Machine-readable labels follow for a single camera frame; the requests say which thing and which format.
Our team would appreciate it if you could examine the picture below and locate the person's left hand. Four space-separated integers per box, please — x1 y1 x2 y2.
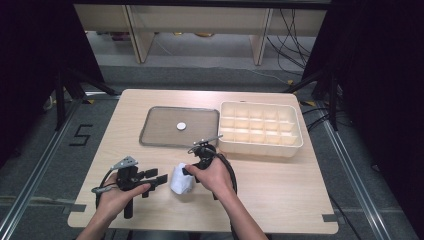
96 173 152 223

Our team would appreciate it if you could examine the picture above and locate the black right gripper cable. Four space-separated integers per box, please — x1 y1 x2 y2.
214 152 239 197

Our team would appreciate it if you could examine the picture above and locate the aluminium floor rail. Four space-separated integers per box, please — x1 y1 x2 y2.
320 114 393 240
0 98 86 240

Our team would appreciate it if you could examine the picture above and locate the person's right hand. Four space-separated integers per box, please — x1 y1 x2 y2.
184 155 237 202

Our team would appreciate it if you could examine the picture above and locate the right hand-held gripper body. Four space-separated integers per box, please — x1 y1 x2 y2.
187 134 224 171

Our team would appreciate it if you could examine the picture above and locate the bundle of black cables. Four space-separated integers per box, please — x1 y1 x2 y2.
265 8 318 76

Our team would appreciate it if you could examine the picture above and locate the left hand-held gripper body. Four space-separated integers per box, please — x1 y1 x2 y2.
110 155 152 220

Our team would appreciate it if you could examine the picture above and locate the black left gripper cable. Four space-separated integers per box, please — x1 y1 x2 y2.
94 168 118 210

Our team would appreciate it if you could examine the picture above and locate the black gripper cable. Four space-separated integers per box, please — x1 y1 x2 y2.
214 152 239 197
94 168 118 210

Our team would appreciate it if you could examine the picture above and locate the white floor cable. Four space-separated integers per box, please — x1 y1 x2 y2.
244 67 292 85

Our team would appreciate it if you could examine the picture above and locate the white sock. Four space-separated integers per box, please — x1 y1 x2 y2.
169 162 196 196

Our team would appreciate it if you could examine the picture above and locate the black curtain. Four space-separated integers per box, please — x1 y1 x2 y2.
301 0 424 239
0 0 106 168

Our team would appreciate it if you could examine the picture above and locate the grey flat tray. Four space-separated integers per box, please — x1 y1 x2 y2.
138 105 220 150

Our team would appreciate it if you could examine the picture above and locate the black metal stand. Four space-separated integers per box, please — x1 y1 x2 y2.
54 67 122 132
282 68 340 132

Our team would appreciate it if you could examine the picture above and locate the cream wooden desk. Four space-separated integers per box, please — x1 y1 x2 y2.
73 3 328 67

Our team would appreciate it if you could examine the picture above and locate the silver cable plug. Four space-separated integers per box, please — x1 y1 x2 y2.
91 185 115 195

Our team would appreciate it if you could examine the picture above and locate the cream compartment box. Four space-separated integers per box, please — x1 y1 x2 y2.
217 100 304 158

